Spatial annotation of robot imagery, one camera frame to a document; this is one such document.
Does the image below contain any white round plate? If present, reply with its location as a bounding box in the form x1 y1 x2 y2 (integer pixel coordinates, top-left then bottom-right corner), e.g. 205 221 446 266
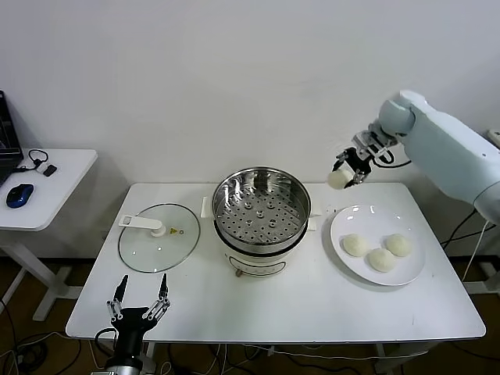
330 204 427 287

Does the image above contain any black floor power cable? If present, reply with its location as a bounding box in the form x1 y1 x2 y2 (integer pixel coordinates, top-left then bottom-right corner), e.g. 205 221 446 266
441 206 480 248

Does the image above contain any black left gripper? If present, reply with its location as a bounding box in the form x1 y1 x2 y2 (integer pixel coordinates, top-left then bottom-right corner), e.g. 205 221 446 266
105 273 172 355

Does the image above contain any black laptop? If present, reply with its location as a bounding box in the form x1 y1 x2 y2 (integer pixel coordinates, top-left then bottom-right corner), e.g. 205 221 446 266
0 90 25 187

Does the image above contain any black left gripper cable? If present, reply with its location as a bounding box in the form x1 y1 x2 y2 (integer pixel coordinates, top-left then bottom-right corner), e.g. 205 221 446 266
95 327 119 370

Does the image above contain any white floor cable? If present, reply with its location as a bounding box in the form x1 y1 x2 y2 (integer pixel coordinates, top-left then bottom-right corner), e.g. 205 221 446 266
462 218 489 282

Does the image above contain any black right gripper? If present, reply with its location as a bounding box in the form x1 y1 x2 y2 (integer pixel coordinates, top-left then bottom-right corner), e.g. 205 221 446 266
332 147 382 191

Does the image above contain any blue computer mouse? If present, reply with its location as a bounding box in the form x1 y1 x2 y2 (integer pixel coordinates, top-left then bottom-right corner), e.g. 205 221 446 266
5 183 35 209

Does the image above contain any stainless steel steamer basket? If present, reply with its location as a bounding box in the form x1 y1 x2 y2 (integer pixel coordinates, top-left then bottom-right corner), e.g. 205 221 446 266
201 166 324 251

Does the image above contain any white electric cooking pot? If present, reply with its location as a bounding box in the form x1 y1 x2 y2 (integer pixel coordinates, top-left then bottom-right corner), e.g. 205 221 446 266
213 216 322 279

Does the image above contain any white steamed baozi bun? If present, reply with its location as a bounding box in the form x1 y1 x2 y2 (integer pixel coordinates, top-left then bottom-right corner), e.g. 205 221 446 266
342 233 370 258
326 168 352 191
366 248 396 273
385 233 413 259

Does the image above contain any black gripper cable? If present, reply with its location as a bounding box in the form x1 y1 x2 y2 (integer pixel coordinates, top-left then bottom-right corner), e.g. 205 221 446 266
374 146 413 169
95 327 119 370

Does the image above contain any glass lid with white handle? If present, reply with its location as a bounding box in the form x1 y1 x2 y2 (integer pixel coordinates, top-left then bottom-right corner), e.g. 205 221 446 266
118 202 202 273

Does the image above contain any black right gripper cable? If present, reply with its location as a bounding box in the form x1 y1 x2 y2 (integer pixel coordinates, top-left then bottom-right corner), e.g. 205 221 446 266
374 146 413 169

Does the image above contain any black looped cable white plug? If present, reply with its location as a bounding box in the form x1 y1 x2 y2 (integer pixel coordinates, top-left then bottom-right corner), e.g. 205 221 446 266
15 148 50 173

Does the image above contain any white table base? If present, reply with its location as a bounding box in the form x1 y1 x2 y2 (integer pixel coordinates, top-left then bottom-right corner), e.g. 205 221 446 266
466 261 500 296

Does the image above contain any white side table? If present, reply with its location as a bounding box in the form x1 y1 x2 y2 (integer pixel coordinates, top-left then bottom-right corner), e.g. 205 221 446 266
0 148 98 322

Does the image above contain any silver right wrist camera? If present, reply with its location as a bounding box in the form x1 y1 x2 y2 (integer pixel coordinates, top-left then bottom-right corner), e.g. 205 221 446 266
352 131 377 152

